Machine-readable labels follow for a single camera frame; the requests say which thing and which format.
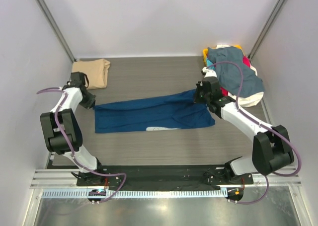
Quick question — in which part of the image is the dark blue t shirt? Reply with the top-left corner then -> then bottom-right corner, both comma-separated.
94,89 -> 215,134

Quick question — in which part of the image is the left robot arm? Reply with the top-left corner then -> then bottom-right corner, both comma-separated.
37,72 -> 105,186

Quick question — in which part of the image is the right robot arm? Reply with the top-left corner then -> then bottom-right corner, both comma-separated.
194,76 -> 295,184

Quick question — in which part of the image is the folded beige t shirt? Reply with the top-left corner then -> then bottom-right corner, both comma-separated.
72,59 -> 110,89

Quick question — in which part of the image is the cyan t shirt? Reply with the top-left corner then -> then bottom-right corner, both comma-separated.
205,58 -> 215,69

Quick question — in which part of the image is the white cloth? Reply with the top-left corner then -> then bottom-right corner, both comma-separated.
215,44 -> 264,108

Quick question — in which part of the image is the yellow plastic bin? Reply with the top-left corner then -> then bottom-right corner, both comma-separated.
203,44 -> 245,72

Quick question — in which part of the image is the pink red t shirt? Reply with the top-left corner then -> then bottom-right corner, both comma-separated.
221,56 -> 250,96

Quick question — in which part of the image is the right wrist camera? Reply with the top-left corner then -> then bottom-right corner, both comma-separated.
201,67 -> 217,78

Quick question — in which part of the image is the aluminium frame rail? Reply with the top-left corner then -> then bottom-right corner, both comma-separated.
30,169 -> 300,191

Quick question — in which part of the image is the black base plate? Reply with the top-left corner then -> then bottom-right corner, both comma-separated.
74,164 -> 254,187

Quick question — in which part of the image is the slotted cable duct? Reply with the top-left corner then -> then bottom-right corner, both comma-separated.
42,188 -> 228,199

